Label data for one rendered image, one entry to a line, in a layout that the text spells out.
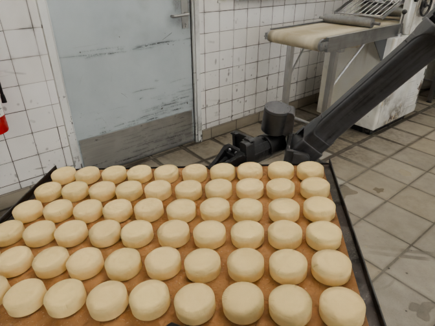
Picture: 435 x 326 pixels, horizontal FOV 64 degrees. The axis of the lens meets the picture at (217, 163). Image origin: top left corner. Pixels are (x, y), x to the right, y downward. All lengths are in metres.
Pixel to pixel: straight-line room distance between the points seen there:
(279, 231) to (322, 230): 0.06
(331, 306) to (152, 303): 0.21
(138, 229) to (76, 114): 2.01
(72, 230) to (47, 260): 0.07
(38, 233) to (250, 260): 0.35
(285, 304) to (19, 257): 0.39
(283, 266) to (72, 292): 0.27
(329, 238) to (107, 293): 0.31
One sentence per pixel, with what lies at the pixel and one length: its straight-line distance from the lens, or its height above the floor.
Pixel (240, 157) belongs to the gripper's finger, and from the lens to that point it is 0.73.
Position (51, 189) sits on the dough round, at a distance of 0.76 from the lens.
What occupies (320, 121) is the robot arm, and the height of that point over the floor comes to 1.06.
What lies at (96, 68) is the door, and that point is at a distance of 2.51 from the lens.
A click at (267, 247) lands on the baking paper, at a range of 0.53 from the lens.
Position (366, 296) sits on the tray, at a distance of 0.49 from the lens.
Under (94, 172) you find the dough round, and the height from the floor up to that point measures 0.98.
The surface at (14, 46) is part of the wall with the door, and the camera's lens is 2.33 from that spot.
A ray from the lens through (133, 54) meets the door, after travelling 2.60.
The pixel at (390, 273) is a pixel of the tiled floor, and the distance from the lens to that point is 2.05.
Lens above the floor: 1.35
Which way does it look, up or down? 29 degrees down
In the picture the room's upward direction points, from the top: straight up
